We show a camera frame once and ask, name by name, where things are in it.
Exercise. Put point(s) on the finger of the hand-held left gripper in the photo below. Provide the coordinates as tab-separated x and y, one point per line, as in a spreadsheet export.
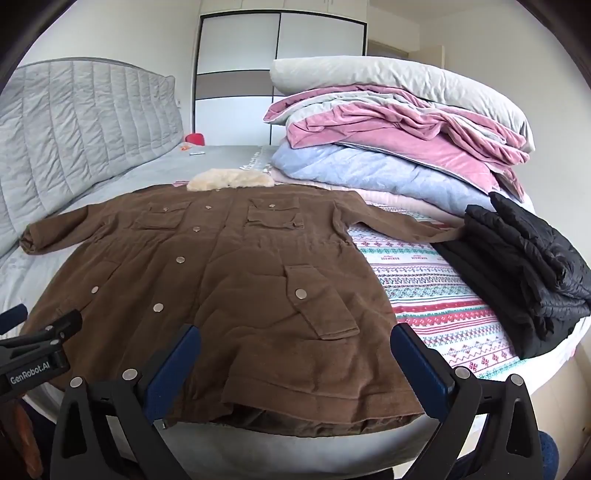
13	318
62	325

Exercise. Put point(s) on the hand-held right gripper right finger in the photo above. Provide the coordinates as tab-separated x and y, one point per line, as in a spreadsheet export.
419	369

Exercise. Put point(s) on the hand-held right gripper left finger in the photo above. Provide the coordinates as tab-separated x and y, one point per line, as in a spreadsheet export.
171	369

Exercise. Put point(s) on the brown coat with fur collar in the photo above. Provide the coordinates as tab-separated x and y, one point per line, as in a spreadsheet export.
231	277

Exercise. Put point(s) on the patterned striped blanket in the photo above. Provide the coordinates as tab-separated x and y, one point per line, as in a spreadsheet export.
415	286

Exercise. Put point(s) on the folded black down jacket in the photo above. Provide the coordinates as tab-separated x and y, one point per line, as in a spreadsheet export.
517	267

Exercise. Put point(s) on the person's leg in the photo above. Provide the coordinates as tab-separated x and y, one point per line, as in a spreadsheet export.
547	457

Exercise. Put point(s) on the pale pink quilted mat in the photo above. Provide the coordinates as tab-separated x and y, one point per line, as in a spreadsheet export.
383	199

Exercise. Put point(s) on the grey quilted headboard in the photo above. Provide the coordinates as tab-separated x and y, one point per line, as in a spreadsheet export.
83	124

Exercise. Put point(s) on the light blue quilt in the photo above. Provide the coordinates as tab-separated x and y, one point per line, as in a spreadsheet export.
369	173

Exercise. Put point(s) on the small red object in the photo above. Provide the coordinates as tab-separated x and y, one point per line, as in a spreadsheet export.
195	138

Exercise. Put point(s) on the pink velvet quilt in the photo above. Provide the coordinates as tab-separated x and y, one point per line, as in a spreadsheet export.
392	138

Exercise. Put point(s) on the pale grey pillow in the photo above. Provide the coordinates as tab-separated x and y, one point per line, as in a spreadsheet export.
392	78

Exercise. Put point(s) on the beige door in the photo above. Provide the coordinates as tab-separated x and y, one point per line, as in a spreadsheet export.
431	55

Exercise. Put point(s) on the white sliding door wardrobe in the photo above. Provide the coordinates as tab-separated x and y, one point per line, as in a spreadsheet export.
240	46

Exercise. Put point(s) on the white overhead cabinet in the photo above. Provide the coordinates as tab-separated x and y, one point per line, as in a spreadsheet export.
304	7

